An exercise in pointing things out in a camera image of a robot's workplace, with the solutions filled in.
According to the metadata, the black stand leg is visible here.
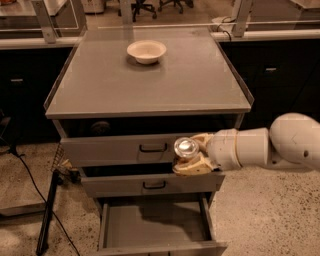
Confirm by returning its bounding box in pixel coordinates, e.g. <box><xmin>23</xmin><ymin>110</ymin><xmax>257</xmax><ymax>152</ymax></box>
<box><xmin>36</xmin><ymin>171</ymin><xmax>59</xmax><ymax>256</ymax></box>

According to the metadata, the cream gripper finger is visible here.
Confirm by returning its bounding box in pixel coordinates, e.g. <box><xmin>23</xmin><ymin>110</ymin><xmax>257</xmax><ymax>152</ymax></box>
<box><xmin>173</xmin><ymin>155</ymin><xmax>217</xmax><ymax>176</ymax></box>
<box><xmin>192</xmin><ymin>133</ymin><xmax>214</xmax><ymax>152</ymax></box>

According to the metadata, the grey drawer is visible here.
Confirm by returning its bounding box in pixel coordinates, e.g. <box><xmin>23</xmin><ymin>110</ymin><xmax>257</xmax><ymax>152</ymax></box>
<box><xmin>54</xmin><ymin>114</ymin><xmax>241</xmax><ymax>167</ymax></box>
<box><xmin>81</xmin><ymin>163</ymin><xmax>224</xmax><ymax>198</ymax></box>
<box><xmin>92</xmin><ymin>193</ymin><xmax>227</xmax><ymax>256</ymax></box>

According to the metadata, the grey metal post left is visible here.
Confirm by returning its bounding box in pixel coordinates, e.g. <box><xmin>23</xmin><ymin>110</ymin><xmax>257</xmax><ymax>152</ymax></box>
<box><xmin>31</xmin><ymin>0</ymin><xmax>57</xmax><ymax>44</ymax></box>

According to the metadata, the white paper bowl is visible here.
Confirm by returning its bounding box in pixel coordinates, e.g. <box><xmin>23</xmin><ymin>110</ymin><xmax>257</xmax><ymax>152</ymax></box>
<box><xmin>127</xmin><ymin>40</ymin><xmax>167</xmax><ymax>65</ymax></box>

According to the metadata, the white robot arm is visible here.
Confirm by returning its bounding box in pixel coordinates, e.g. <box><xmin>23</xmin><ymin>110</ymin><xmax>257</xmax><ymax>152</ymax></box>
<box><xmin>173</xmin><ymin>113</ymin><xmax>320</xmax><ymax>176</ymax></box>

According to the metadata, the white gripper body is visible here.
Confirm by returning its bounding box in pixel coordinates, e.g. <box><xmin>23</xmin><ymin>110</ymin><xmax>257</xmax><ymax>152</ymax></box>
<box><xmin>207</xmin><ymin>129</ymin><xmax>241</xmax><ymax>171</ymax></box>

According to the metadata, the round object in top drawer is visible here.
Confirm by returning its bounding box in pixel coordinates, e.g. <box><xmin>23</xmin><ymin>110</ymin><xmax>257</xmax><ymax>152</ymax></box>
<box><xmin>90</xmin><ymin>121</ymin><xmax>111</xmax><ymax>136</ymax></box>

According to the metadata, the top grey drawer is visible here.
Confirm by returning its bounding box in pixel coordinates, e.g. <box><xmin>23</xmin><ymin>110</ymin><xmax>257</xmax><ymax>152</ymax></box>
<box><xmin>54</xmin><ymin>114</ymin><xmax>241</xmax><ymax>167</ymax></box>

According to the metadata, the grey metal post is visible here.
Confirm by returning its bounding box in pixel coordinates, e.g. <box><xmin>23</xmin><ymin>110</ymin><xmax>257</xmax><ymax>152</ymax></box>
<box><xmin>31</xmin><ymin>0</ymin><xmax>57</xmax><ymax>44</ymax></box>
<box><xmin>231</xmin><ymin>0</ymin><xmax>254</xmax><ymax>37</ymax></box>

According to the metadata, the wire basket with items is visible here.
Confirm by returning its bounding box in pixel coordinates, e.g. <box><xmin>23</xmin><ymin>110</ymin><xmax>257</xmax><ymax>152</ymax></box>
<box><xmin>51</xmin><ymin>144</ymin><xmax>80</xmax><ymax>184</ymax></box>

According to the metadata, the black floor cable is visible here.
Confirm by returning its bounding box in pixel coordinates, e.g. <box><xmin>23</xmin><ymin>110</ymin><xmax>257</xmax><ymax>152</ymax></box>
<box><xmin>9</xmin><ymin>146</ymin><xmax>82</xmax><ymax>256</ymax></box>

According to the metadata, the black office chair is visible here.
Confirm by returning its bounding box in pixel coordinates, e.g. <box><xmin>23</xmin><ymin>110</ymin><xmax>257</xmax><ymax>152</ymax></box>
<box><xmin>118</xmin><ymin>0</ymin><xmax>157</xmax><ymax>23</ymax></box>
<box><xmin>158</xmin><ymin>0</ymin><xmax>194</xmax><ymax>14</ymax></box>

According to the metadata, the bottom grey drawer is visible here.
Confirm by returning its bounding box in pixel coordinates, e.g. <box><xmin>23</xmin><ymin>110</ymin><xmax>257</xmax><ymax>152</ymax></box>
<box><xmin>92</xmin><ymin>193</ymin><xmax>227</xmax><ymax>256</ymax></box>

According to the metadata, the orange soda can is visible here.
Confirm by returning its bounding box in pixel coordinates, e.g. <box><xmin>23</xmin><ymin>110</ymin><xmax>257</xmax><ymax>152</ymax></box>
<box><xmin>174</xmin><ymin>137</ymin><xmax>199</xmax><ymax>161</ymax></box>

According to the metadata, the grey metal post right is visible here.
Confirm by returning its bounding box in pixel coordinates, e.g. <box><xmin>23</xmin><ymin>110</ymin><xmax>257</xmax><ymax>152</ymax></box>
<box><xmin>231</xmin><ymin>0</ymin><xmax>254</xmax><ymax>37</ymax></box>

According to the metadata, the grey drawer cabinet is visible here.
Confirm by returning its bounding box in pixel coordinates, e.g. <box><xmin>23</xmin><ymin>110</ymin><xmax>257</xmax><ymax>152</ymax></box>
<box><xmin>43</xmin><ymin>26</ymin><xmax>256</xmax><ymax>256</ymax></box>

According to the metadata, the middle grey drawer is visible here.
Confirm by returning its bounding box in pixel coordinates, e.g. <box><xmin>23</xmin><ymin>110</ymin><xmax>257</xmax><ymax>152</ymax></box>
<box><xmin>81</xmin><ymin>163</ymin><xmax>224</xmax><ymax>198</ymax></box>

